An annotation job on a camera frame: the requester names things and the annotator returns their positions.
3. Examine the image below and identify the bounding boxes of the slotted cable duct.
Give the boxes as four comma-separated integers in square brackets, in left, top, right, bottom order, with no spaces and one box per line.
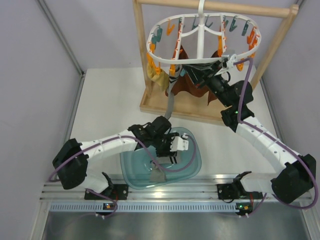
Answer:
[49,202,252,213]

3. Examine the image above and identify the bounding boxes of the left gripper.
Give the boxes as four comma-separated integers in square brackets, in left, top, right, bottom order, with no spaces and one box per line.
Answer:
[151,132,179,157]

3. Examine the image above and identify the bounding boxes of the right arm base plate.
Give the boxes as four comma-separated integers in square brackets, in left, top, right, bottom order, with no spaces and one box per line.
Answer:
[216,183,250,201]

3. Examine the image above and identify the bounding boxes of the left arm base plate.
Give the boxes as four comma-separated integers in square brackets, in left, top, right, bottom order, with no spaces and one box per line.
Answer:
[84,184,129,201]

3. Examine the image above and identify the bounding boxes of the wooden hanging rack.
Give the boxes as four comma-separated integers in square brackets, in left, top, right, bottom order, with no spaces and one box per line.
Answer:
[133,0,299,125]

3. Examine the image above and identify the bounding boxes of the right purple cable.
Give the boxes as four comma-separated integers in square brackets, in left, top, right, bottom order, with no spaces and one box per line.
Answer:
[233,58,317,218]

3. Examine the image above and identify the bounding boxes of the aluminium mounting rail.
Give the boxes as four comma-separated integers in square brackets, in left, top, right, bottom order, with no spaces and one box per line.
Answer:
[39,172,313,201]

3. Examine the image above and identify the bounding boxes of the purple cable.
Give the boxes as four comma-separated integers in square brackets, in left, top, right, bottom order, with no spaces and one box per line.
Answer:
[233,58,317,218]
[47,134,197,218]

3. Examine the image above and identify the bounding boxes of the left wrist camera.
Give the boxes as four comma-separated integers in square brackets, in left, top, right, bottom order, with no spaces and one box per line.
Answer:
[170,133,189,152]

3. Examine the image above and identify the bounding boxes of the right brown sock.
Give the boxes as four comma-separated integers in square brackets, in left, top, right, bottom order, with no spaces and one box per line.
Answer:
[200,50,219,105]

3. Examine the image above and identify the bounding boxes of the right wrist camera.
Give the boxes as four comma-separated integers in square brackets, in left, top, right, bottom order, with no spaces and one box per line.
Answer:
[221,52,237,70]

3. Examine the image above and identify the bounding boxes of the teal plastic tub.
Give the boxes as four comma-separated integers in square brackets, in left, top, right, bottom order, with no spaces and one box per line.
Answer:
[120,127,202,190]

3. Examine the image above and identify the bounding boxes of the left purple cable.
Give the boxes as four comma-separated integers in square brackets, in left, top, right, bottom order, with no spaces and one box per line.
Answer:
[47,134,197,218]

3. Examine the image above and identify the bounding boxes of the white round clip hanger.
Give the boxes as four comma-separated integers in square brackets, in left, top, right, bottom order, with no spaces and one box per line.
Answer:
[146,0,262,75]

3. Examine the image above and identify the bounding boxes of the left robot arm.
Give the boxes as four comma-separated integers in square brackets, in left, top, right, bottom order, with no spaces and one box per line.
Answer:
[52,116,184,199]

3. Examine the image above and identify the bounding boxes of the yellow sock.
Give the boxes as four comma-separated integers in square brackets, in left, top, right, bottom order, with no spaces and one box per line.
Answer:
[146,63,159,82]
[151,71,169,92]

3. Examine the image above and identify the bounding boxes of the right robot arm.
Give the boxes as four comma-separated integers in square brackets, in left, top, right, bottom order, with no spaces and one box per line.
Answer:
[182,58,319,208]

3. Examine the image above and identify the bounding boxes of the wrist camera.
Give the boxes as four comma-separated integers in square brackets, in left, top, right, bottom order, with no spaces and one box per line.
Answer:
[221,52,237,70]
[170,133,189,152]

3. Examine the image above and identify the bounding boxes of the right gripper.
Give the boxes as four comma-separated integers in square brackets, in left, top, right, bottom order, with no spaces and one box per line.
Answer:
[184,60,233,108]

